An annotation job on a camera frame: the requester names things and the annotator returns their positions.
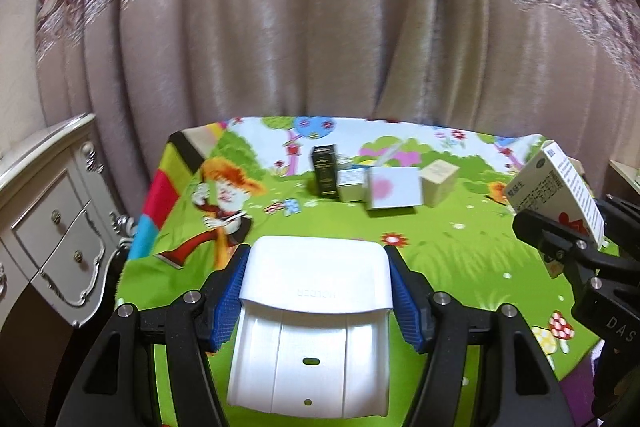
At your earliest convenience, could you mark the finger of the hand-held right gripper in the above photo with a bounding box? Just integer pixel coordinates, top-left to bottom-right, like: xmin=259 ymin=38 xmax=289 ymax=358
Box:
xmin=592 ymin=194 xmax=640 ymax=253
xmin=511 ymin=208 xmax=608 ymax=280

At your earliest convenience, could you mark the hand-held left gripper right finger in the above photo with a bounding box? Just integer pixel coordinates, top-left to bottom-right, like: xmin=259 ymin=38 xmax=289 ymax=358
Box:
xmin=384 ymin=246 xmax=576 ymax=427

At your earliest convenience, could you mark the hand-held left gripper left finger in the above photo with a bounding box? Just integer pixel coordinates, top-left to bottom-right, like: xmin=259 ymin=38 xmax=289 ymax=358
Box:
xmin=65 ymin=244 xmax=252 ymax=427

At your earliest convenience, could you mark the large white box red mark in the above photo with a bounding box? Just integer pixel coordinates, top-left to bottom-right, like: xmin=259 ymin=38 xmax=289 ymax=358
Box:
xmin=507 ymin=139 xmax=608 ymax=245

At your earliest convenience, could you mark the white plastic holder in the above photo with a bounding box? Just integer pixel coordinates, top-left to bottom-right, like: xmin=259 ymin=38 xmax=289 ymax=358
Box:
xmin=226 ymin=235 xmax=393 ymax=419

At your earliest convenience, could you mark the cartoon printed green tablecloth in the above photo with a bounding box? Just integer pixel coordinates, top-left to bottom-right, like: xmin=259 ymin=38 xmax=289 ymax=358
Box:
xmin=122 ymin=116 xmax=623 ymax=427

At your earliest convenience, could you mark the white box with pink print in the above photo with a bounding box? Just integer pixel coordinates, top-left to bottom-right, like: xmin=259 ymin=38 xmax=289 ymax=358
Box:
xmin=365 ymin=167 xmax=423 ymax=211

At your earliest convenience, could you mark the beige box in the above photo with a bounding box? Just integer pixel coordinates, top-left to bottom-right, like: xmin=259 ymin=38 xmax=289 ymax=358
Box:
xmin=419 ymin=159 xmax=460 ymax=208

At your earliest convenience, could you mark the short white box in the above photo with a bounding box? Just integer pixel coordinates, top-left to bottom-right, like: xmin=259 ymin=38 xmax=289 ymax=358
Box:
xmin=336 ymin=167 xmax=373 ymax=202

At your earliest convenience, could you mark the black box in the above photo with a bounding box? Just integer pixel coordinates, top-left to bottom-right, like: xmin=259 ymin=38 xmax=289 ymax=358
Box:
xmin=311 ymin=145 xmax=342 ymax=198

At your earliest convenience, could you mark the cream dresser drawer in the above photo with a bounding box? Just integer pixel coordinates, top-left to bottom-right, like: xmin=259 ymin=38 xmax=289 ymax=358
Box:
xmin=12 ymin=169 xmax=92 ymax=269
xmin=39 ymin=206 xmax=107 ymax=299

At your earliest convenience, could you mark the ornate cream dresser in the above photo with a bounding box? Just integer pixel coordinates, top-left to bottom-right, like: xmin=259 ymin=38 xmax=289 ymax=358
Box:
xmin=0 ymin=113 xmax=138 ymax=330

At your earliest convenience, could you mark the beige patterned curtain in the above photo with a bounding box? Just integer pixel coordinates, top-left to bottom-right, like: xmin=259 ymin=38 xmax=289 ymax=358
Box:
xmin=32 ymin=0 xmax=640 ymax=228

